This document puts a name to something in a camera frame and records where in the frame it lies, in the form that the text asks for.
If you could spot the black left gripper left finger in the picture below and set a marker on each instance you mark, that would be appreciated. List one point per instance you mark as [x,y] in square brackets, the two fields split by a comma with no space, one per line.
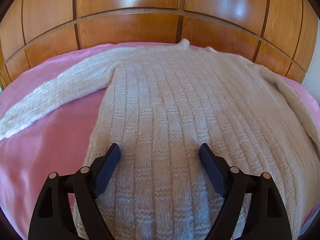
[52,217]

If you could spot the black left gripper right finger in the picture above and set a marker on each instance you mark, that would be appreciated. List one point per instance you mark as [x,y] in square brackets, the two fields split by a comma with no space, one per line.
[266,218]

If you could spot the cream knitted sweater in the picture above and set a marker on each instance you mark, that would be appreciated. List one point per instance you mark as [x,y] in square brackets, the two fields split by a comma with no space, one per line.
[175,129]

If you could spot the pink bedspread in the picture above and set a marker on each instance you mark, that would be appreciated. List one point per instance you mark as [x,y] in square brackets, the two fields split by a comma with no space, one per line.
[47,142]

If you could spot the wooden headboard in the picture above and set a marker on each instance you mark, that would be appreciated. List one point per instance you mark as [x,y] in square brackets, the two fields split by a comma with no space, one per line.
[278,34]

